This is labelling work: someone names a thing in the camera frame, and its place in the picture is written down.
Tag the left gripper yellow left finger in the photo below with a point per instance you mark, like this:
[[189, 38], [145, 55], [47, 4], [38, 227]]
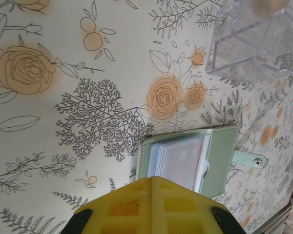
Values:
[[117, 207]]

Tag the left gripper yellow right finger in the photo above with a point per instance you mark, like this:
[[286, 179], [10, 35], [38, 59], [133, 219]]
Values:
[[185, 209]]

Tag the pale green card holder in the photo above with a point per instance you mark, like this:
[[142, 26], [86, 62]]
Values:
[[222, 151]]

